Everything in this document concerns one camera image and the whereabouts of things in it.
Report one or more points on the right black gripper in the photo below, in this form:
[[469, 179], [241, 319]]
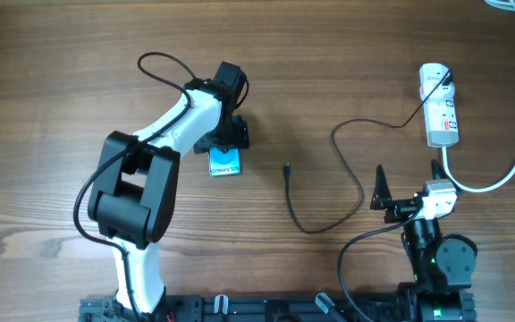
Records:
[[382, 198]]

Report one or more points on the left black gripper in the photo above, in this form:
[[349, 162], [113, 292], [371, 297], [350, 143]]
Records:
[[238, 138]]

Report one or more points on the teal Galaxy smartphone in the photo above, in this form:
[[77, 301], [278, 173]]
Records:
[[224, 163]]

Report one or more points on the white power strip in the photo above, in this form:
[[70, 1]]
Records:
[[439, 115]]

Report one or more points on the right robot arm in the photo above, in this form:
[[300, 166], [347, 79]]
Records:
[[442, 265]]

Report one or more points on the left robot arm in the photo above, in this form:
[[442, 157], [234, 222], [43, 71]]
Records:
[[133, 197]]

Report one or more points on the white charger plug adapter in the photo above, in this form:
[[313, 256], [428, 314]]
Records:
[[436, 90]]

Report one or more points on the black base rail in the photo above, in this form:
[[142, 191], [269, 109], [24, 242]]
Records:
[[392, 306]]

